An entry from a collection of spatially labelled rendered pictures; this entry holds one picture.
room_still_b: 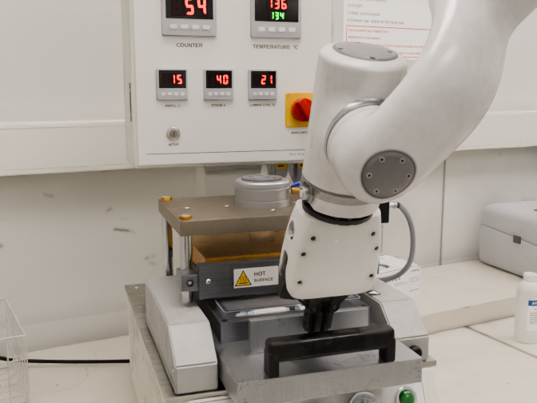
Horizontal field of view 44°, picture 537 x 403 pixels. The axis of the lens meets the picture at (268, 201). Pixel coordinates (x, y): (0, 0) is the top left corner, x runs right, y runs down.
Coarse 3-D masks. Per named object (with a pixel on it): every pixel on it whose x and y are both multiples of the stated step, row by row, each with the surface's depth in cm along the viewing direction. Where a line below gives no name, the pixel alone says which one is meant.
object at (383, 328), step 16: (288, 336) 72; (304, 336) 72; (320, 336) 72; (336, 336) 72; (352, 336) 73; (368, 336) 73; (384, 336) 74; (272, 352) 70; (288, 352) 71; (304, 352) 71; (320, 352) 72; (336, 352) 72; (352, 352) 73; (384, 352) 75; (272, 368) 70
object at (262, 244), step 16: (208, 240) 95; (224, 240) 95; (240, 240) 95; (256, 240) 95; (272, 240) 95; (208, 256) 86; (224, 256) 86; (240, 256) 87; (256, 256) 87; (272, 256) 88
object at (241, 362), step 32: (256, 320) 77; (288, 320) 78; (352, 320) 80; (224, 352) 78; (256, 352) 77; (224, 384) 75; (256, 384) 70; (288, 384) 71; (320, 384) 72; (352, 384) 74; (384, 384) 75
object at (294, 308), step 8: (216, 304) 85; (344, 304) 86; (352, 304) 86; (224, 312) 81; (232, 312) 81; (240, 312) 82; (248, 312) 82; (256, 312) 82; (264, 312) 83; (272, 312) 83; (280, 312) 83; (288, 312) 84
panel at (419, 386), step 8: (408, 384) 83; (416, 384) 83; (376, 392) 82; (384, 392) 82; (392, 392) 82; (416, 392) 83; (424, 392) 83; (200, 400) 76; (208, 400) 76; (216, 400) 76; (224, 400) 76; (232, 400) 77; (304, 400) 79; (312, 400) 79; (320, 400) 80; (328, 400) 80; (336, 400) 80; (344, 400) 80; (384, 400) 82; (392, 400) 82; (416, 400) 83; (424, 400) 83
